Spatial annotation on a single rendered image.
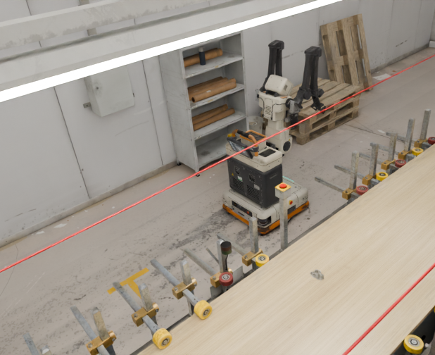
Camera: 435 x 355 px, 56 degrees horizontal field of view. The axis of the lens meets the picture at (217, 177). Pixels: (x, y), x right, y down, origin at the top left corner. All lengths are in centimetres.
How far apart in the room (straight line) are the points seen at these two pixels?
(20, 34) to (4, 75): 10
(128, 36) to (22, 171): 344
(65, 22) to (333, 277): 185
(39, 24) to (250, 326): 164
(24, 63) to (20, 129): 329
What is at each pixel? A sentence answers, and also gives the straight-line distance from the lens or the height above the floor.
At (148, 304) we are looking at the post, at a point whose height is 101.
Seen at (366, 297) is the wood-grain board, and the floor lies 90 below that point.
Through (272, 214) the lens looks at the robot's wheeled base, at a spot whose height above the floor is 24.
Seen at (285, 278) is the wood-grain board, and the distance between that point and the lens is 239.
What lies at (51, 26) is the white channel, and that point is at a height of 244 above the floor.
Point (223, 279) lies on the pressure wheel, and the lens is 239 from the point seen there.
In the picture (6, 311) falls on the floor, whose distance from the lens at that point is 408.
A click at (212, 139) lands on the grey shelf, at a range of 559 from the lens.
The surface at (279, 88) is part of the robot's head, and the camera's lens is 376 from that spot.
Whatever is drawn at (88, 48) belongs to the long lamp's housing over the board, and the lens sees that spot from 117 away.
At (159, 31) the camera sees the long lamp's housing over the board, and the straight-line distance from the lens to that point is 127.
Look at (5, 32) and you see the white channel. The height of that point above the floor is 245.
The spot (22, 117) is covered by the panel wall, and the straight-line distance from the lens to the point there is 438.
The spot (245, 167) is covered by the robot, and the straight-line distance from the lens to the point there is 385.
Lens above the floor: 261
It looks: 32 degrees down
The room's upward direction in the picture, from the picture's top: 7 degrees counter-clockwise
